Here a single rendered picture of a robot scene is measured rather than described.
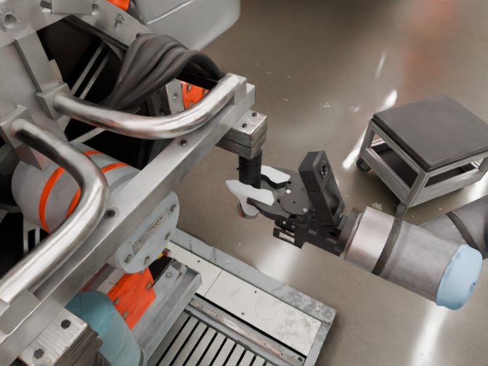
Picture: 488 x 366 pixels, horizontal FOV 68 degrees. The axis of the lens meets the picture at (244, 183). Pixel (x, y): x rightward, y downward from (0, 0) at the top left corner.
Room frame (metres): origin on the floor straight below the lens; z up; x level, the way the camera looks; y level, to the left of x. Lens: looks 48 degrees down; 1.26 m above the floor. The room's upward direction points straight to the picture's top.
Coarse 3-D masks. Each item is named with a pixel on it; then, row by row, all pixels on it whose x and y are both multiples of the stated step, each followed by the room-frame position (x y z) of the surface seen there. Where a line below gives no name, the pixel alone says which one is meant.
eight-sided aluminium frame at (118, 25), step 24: (0, 0) 0.37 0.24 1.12; (24, 0) 0.39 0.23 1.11; (48, 0) 0.42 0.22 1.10; (72, 0) 0.44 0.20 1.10; (96, 0) 0.47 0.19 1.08; (0, 24) 0.36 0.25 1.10; (24, 24) 0.38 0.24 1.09; (48, 24) 0.41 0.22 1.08; (96, 24) 0.46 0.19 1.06; (120, 24) 0.50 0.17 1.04; (0, 48) 0.35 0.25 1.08; (120, 48) 0.55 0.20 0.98; (168, 96) 0.55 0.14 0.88; (168, 144) 0.56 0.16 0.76; (96, 288) 0.31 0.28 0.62
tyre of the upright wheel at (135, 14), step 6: (132, 6) 0.64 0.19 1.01; (126, 12) 0.62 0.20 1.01; (132, 12) 0.63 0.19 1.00; (138, 12) 0.64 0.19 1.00; (138, 18) 0.64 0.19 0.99; (144, 24) 0.65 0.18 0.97; (150, 144) 0.60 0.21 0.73; (150, 150) 0.59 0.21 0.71; (144, 156) 0.58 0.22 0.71; (144, 162) 0.57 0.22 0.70
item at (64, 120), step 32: (64, 32) 0.63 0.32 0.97; (64, 64) 0.70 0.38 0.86; (96, 64) 0.57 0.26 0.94; (96, 96) 0.66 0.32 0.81; (64, 128) 0.47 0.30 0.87; (96, 128) 0.52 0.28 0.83; (128, 160) 0.57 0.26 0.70; (0, 192) 0.38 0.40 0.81; (0, 224) 0.46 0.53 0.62; (32, 224) 0.36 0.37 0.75; (0, 256) 0.37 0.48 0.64
